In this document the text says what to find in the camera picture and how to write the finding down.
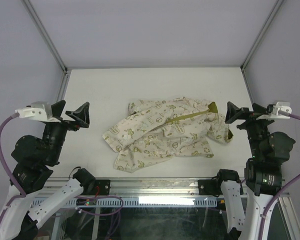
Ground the slotted grey cable duct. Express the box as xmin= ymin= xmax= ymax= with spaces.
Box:
xmin=31 ymin=196 xmax=220 ymax=208

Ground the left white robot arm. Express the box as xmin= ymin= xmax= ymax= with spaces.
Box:
xmin=0 ymin=100 xmax=95 ymax=240

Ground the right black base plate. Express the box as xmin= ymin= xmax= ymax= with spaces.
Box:
xmin=197 ymin=178 xmax=222 ymax=198

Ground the left aluminium frame post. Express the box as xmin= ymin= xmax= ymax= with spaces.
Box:
xmin=21 ymin=0 xmax=71 ymax=73

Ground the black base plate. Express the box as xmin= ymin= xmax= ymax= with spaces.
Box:
xmin=197 ymin=178 xmax=222 ymax=198
xmin=89 ymin=179 xmax=111 ymax=197

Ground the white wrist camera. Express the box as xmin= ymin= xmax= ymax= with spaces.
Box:
xmin=15 ymin=101 xmax=61 ymax=123
xmin=257 ymin=101 xmax=292 ymax=120

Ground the right aluminium frame post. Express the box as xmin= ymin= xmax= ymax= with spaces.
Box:
xmin=241 ymin=0 xmax=286 ymax=72

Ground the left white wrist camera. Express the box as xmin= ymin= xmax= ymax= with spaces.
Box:
xmin=15 ymin=101 xmax=61 ymax=123

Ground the aluminium frame post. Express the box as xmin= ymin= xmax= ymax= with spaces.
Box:
xmin=241 ymin=0 xmax=286 ymax=72
xmin=21 ymin=0 xmax=71 ymax=73

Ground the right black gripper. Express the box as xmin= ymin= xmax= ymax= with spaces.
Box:
xmin=225 ymin=100 xmax=277 ymax=159

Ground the cream green printed jacket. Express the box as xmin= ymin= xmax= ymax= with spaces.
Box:
xmin=102 ymin=97 xmax=233 ymax=173

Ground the aluminium mounting rail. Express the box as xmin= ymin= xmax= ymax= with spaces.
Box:
xmin=22 ymin=176 xmax=291 ymax=201

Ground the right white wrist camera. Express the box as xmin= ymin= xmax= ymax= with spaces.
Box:
xmin=257 ymin=101 xmax=292 ymax=120

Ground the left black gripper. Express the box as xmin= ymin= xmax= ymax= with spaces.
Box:
xmin=45 ymin=99 xmax=91 ymax=163

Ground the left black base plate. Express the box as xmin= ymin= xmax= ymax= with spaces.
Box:
xmin=89 ymin=179 xmax=111 ymax=197

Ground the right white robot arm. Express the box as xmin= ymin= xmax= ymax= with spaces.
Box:
xmin=213 ymin=101 xmax=296 ymax=240

